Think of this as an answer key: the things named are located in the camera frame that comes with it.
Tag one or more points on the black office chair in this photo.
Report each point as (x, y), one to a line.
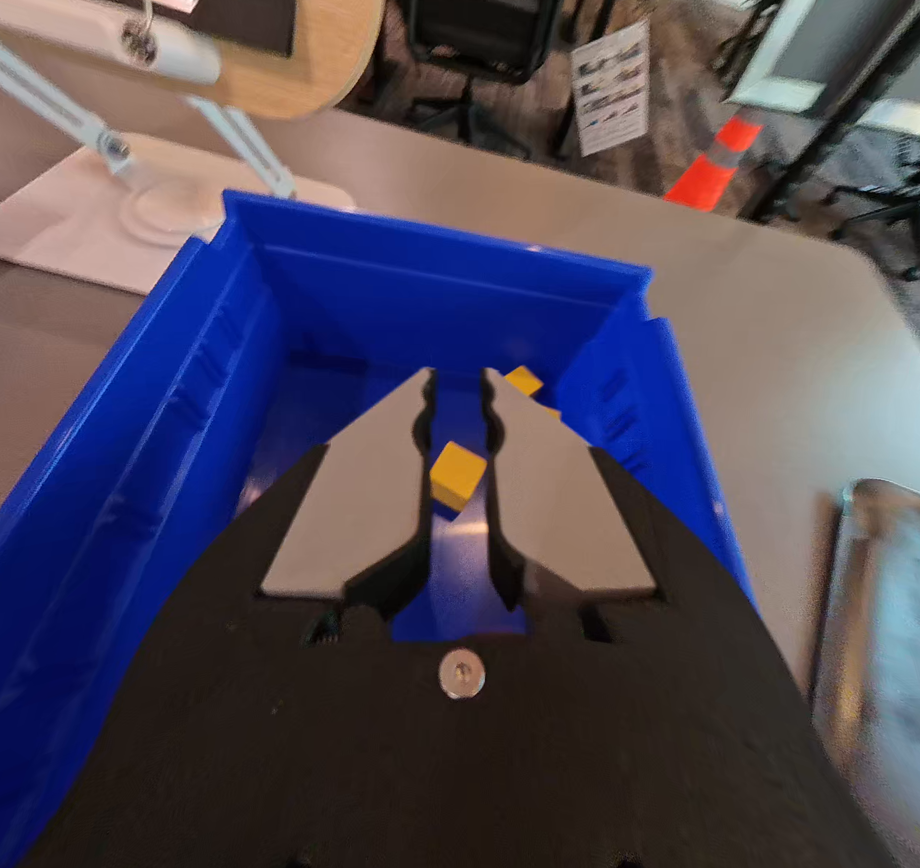
(481, 13)

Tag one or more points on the white desk stand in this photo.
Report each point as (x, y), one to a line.
(65, 214)

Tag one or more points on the white cylindrical device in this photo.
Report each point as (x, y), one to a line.
(172, 56)

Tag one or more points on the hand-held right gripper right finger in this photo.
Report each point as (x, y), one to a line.
(560, 516)

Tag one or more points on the blue plastic bin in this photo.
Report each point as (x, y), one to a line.
(144, 451)

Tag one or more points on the orange traffic cone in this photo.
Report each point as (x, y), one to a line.
(708, 167)

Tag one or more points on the round wooden table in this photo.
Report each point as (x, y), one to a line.
(338, 34)

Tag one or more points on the black mat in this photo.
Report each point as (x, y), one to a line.
(244, 13)

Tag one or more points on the grey panel with white frame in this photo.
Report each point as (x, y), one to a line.
(812, 27)

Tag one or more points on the silver metal tray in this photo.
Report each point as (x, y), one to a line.
(877, 631)

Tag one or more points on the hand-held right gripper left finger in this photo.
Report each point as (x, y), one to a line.
(345, 509)

